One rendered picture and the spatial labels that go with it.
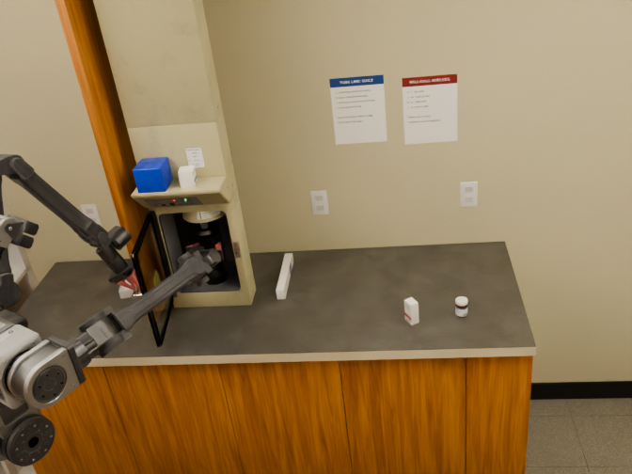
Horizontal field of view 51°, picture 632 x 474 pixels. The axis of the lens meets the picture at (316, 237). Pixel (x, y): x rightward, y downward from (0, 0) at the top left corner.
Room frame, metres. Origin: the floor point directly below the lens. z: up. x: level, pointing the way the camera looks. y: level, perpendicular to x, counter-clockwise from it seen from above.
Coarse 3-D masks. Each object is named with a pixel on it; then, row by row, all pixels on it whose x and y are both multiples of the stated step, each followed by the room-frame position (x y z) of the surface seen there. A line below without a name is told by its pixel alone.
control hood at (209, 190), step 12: (204, 180) 2.17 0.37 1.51; (216, 180) 2.16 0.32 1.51; (156, 192) 2.12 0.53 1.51; (168, 192) 2.11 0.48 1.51; (180, 192) 2.10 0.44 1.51; (192, 192) 2.09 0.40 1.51; (204, 192) 2.09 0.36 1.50; (216, 192) 2.08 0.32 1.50; (228, 192) 2.17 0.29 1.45; (144, 204) 2.18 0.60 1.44; (204, 204) 2.18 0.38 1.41
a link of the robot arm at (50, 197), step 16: (16, 160) 1.87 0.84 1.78; (16, 176) 1.90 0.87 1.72; (32, 176) 1.91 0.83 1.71; (32, 192) 1.91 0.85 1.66; (48, 192) 1.93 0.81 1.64; (48, 208) 1.94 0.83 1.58; (64, 208) 1.95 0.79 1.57; (80, 224) 1.97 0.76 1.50; (96, 224) 2.00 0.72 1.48; (96, 240) 1.98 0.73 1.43
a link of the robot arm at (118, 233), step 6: (114, 228) 2.09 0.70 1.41; (120, 228) 2.08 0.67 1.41; (102, 234) 1.99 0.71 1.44; (108, 234) 2.05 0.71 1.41; (114, 234) 2.04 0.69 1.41; (120, 234) 2.06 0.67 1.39; (126, 234) 2.07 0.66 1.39; (102, 240) 1.99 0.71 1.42; (108, 240) 2.00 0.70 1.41; (114, 240) 2.04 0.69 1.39; (120, 240) 2.05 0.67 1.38; (126, 240) 2.06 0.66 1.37; (96, 246) 2.01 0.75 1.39; (102, 246) 1.99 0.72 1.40; (120, 246) 2.04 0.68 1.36
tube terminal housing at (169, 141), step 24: (216, 120) 2.20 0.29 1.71; (144, 144) 2.23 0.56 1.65; (168, 144) 2.22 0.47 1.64; (192, 144) 2.21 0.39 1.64; (216, 144) 2.19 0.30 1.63; (216, 168) 2.20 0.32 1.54; (240, 216) 2.27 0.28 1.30; (240, 240) 2.21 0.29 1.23; (240, 264) 2.19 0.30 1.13; (240, 288) 2.21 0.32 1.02
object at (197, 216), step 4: (196, 212) 2.24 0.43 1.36; (200, 212) 2.24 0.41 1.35; (204, 212) 2.24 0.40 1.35; (208, 212) 2.24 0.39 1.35; (212, 212) 2.24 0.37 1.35; (216, 212) 2.25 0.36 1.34; (220, 212) 2.26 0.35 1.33; (224, 212) 2.27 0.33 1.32; (184, 216) 2.27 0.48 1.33; (188, 216) 2.25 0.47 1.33; (192, 216) 2.24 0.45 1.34; (196, 216) 2.24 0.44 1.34; (200, 216) 2.23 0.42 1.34; (204, 216) 2.23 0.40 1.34; (208, 216) 2.23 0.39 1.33; (212, 216) 2.24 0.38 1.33; (216, 216) 2.24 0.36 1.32; (220, 216) 2.25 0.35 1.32; (188, 220) 2.25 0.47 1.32; (192, 220) 2.24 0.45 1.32; (196, 220) 2.23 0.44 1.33; (200, 220) 2.23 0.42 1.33; (204, 220) 2.23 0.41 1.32; (208, 220) 2.23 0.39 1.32; (212, 220) 2.23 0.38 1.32
